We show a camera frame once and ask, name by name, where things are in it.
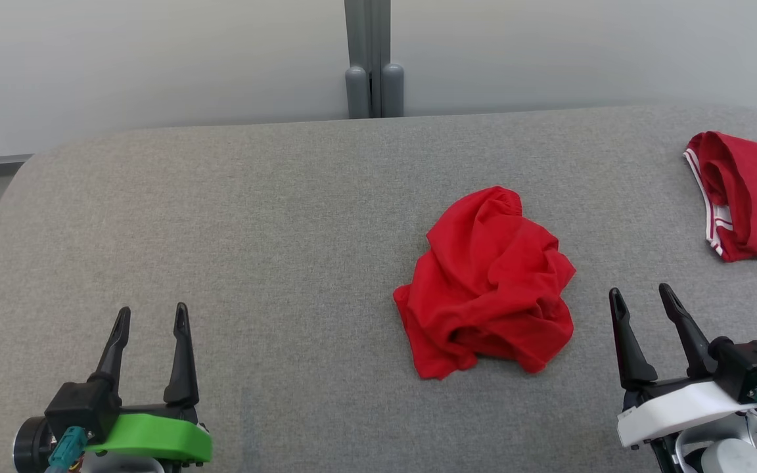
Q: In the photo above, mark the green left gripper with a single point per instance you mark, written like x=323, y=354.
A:
x=155, y=437

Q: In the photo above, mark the red garment white band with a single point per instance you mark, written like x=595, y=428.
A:
x=483, y=282

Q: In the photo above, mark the grey fabric sofa seat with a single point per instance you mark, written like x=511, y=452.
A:
x=253, y=263

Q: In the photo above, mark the grey double partition post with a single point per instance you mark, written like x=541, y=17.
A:
x=373, y=46

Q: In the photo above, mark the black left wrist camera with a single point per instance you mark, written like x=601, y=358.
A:
x=76, y=410

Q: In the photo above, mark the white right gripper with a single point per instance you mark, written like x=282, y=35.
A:
x=674, y=410

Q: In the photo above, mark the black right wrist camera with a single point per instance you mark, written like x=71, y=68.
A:
x=750, y=364

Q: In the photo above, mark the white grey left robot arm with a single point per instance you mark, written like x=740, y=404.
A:
x=122, y=465

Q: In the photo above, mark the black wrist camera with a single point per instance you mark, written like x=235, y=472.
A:
x=76, y=410
x=750, y=364

